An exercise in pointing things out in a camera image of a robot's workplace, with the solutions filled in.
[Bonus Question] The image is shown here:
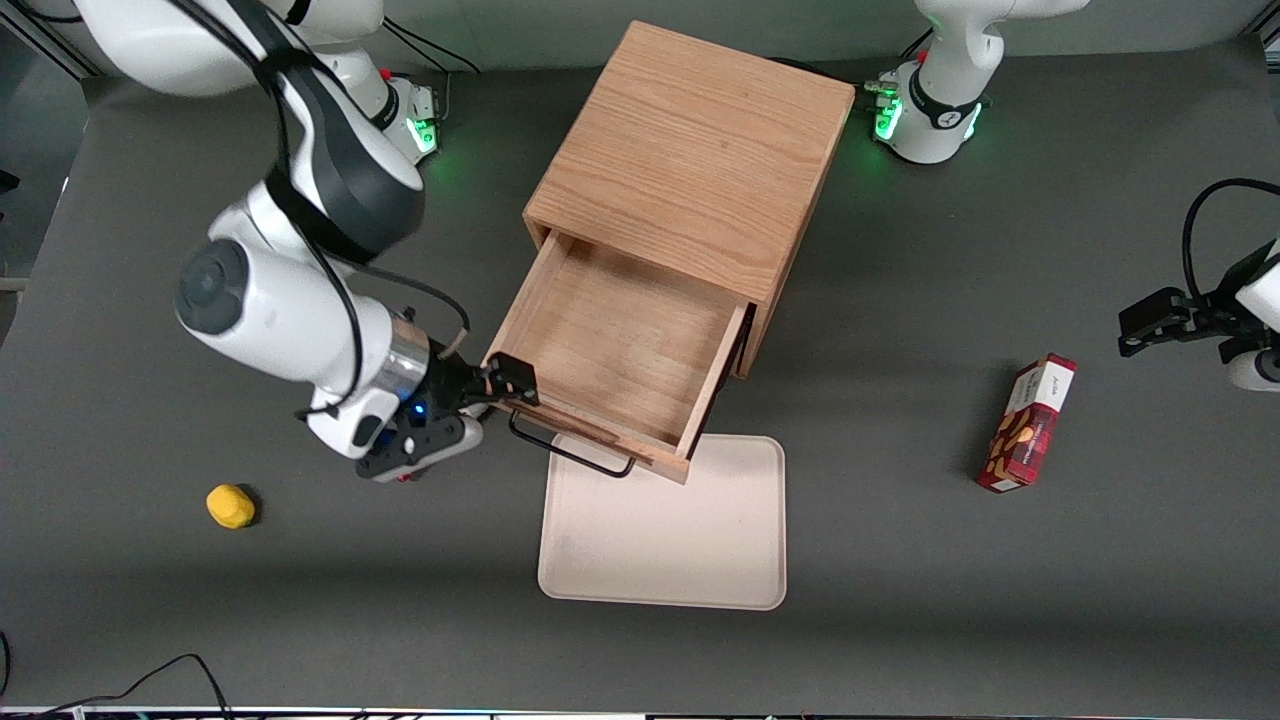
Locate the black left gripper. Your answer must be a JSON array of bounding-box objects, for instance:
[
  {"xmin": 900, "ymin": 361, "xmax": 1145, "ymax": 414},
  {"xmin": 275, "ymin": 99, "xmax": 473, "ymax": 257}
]
[{"xmin": 1118, "ymin": 240, "xmax": 1280, "ymax": 359}]

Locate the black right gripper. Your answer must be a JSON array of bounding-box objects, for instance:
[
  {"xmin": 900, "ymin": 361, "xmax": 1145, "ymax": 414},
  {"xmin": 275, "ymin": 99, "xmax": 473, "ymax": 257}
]
[{"xmin": 402, "ymin": 345, "xmax": 542, "ymax": 443}]

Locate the wide black wire drawer handle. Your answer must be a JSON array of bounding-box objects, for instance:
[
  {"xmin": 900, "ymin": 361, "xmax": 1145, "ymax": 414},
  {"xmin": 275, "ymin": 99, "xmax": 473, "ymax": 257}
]
[{"xmin": 507, "ymin": 407, "xmax": 638, "ymax": 480}]

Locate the wooden drawer with wide handle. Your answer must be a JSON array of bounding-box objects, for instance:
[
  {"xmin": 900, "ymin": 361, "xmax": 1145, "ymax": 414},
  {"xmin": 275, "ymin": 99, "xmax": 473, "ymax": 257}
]
[{"xmin": 482, "ymin": 229, "xmax": 754, "ymax": 486}]

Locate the wooden drawer cabinet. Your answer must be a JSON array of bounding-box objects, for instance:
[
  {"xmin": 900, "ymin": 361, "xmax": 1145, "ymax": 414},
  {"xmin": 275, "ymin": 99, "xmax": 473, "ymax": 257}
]
[{"xmin": 522, "ymin": 20, "xmax": 859, "ymax": 380}]

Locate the red cookie box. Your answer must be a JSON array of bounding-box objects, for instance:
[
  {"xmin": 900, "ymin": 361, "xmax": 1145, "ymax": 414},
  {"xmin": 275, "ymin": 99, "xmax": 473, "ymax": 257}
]
[{"xmin": 976, "ymin": 353, "xmax": 1079, "ymax": 494}]

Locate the beige rectangular tray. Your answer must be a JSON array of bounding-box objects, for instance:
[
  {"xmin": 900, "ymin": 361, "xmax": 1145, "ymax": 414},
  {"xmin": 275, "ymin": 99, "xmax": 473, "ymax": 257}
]
[{"xmin": 537, "ymin": 433, "xmax": 788, "ymax": 612}]

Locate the yellow lemon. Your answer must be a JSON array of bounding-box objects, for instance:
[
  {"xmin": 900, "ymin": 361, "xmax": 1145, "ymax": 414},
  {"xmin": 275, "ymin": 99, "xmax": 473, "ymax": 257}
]
[{"xmin": 205, "ymin": 483, "xmax": 257, "ymax": 531}]

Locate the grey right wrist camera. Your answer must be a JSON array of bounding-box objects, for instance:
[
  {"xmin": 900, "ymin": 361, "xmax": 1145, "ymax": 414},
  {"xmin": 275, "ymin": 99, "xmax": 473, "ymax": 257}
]
[{"xmin": 355, "ymin": 414, "xmax": 488, "ymax": 484}]

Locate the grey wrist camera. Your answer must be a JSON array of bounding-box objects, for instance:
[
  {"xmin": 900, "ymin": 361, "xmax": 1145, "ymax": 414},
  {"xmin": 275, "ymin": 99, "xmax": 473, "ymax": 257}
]
[
  {"xmin": 355, "ymin": 414, "xmax": 488, "ymax": 484},
  {"xmin": 1220, "ymin": 336, "xmax": 1280, "ymax": 393}
]

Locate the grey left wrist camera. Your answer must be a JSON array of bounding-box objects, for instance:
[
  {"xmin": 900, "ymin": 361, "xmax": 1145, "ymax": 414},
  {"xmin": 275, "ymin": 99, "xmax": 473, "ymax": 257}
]
[{"xmin": 1220, "ymin": 336, "xmax": 1280, "ymax": 393}]

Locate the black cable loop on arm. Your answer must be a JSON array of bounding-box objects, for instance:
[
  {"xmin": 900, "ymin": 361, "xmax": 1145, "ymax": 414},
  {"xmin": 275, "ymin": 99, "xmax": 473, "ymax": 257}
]
[{"xmin": 1181, "ymin": 178, "xmax": 1280, "ymax": 301}]

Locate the black cable behind arm base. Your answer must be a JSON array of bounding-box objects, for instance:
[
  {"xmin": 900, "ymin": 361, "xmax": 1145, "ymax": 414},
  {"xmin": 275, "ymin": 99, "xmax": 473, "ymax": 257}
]
[{"xmin": 382, "ymin": 15, "xmax": 483, "ymax": 77}]

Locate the black cable on table edge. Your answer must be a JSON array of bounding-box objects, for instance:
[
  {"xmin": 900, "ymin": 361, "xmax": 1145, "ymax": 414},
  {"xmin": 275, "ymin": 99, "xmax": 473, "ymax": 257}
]
[{"xmin": 0, "ymin": 630, "xmax": 237, "ymax": 720}]

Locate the aluminium frame rail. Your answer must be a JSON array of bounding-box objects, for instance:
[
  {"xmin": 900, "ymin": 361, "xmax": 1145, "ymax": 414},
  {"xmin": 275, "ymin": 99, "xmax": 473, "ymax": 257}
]
[{"xmin": 8, "ymin": 15, "xmax": 105, "ymax": 81}]

